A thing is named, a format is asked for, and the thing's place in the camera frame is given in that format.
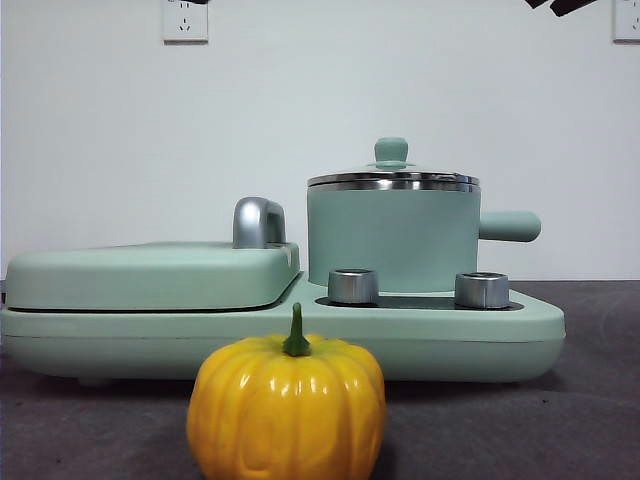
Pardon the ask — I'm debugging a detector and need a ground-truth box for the white wall socket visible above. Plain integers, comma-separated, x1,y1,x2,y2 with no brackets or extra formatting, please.
162,0,210,46
612,0,640,44

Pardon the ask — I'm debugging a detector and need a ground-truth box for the glass lid with green knob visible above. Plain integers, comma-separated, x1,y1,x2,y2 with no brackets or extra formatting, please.
306,137,480,188

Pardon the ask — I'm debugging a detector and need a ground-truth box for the silver control knob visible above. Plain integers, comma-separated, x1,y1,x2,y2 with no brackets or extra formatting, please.
453,271,512,309
327,268,381,306

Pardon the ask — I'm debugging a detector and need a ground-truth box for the mint green steamer pot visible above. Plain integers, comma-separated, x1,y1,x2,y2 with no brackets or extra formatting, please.
305,178,543,295

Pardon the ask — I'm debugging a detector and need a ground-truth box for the silver griddle cover handle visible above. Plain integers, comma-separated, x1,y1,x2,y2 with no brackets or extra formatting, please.
232,197,288,250

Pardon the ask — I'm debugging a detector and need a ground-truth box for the yellow pumpkin with green stem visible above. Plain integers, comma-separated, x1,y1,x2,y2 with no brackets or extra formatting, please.
186,302,389,480

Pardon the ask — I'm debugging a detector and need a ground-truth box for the mint green breakfast machine base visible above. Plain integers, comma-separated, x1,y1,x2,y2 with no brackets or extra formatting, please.
0,272,567,389

